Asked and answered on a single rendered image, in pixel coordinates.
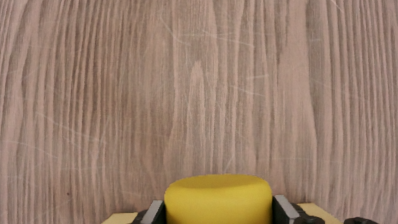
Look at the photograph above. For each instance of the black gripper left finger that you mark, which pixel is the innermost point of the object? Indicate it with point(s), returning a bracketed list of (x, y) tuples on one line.
[(154, 215)]

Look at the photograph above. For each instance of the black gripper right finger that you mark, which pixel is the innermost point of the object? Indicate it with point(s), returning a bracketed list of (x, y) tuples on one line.
[(291, 213)]

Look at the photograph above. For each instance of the wooden door panel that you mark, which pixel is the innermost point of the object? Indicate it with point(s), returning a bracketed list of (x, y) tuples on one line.
[(310, 208)]

